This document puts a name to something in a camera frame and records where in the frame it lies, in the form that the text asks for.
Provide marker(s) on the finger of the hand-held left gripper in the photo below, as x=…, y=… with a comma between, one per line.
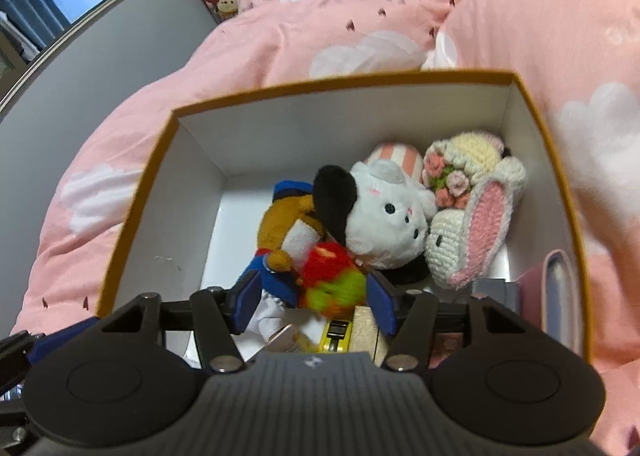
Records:
x=47, y=346

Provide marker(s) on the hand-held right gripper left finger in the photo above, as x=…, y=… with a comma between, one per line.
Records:
x=247, y=298

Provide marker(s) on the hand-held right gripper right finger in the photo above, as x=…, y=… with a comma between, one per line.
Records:
x=381, y=303

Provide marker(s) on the red green plush toy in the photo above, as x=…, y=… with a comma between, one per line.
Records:
x=330, y=281

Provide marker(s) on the brown dog plush toy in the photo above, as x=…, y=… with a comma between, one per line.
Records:
x=280, y=221

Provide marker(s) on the orange cardboard box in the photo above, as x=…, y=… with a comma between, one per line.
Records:
x=325, y=126

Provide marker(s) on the gold small box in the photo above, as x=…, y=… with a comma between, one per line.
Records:
x=365, y=331

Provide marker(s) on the yellow plastic toy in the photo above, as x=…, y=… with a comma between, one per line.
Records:
x=334, y=336

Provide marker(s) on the white dog plush toy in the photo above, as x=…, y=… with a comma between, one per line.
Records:
x=385, y=231

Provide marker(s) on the white crochet rabbit toy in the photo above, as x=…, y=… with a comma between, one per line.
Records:
x=450, y=246

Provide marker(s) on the pink printed duvet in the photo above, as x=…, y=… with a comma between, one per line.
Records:
x=250, y=46

